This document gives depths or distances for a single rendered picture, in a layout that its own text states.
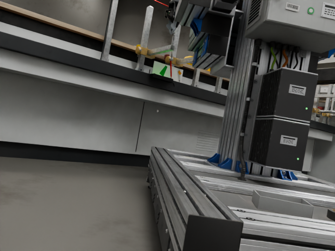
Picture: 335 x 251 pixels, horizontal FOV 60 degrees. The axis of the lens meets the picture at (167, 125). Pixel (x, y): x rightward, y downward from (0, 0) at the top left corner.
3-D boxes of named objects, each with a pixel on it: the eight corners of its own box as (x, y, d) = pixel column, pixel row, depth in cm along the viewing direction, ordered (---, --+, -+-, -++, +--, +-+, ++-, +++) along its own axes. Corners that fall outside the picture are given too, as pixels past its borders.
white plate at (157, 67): (181, 82, 219) (183, 69, 219) (152, 74, 205) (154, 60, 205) (180, 82, 220) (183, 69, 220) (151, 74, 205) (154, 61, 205)
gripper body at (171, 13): (163, 18, 201) (167, 1, 201) (170, 23, 208) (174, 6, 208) (172, 17, 196) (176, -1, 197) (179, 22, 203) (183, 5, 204)
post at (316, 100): (314, 127, 327) (321, 85, 328) (312, 126, 326) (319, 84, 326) (311, 127, 330) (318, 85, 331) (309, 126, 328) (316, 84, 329)
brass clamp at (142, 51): (155, 58, 204) (156, 51, 204) (138, 53, 197) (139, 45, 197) (150, 59, 209) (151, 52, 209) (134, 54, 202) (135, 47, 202)
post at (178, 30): (170, 85, 215) (181, 22, 216) (166, 84, 213) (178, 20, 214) (168, 85, 218) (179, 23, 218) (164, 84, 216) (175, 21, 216)
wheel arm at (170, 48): (174, 52, 179) (175, 45, 179) (169, 50, 177) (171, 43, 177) (140, 59, 215) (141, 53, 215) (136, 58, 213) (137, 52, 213)
